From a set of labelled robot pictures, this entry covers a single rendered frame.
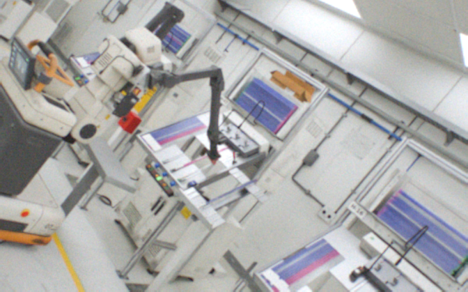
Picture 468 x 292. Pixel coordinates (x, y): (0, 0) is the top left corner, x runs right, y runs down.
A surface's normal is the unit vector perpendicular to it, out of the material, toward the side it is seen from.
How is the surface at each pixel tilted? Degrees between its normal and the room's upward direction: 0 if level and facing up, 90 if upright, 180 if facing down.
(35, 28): 90
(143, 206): 90
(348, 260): 44
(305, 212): 91
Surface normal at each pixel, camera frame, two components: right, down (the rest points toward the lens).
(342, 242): 0.08, -0.80
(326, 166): -0.52, -0.36
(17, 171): 0.61, 0.55
